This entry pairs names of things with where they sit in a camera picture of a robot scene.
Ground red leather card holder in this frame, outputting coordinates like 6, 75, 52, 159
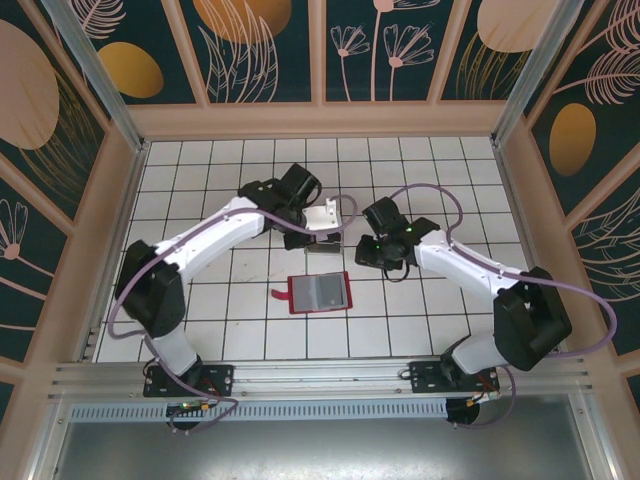
272, 270, 354, 317

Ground grey metal sheet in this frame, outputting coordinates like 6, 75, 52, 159
29, 394, 616, 480

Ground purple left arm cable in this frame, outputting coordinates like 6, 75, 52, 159
107, 192, 357, 436

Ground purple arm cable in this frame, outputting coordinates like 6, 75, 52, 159
107, 192, 357, 436
387, 183, 617, 431

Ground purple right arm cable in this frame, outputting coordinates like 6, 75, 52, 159
387, 183, 617, 431

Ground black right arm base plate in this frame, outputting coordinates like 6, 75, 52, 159
409, 360, 501, 396

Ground aluminium mounting rail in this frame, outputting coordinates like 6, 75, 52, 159
47, 355, 596, 401

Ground slotted grey cable duct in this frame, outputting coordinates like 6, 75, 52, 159
69, 398, 450, 422

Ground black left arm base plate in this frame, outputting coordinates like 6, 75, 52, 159
143, 364, 235, 399

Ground power connector with wires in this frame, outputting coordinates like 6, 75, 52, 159
467, 389, 502, 407
167, 401, 214, 418

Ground aluminium frame post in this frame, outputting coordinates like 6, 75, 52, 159
42, 0, 151, 154
491, 0, 586, 147

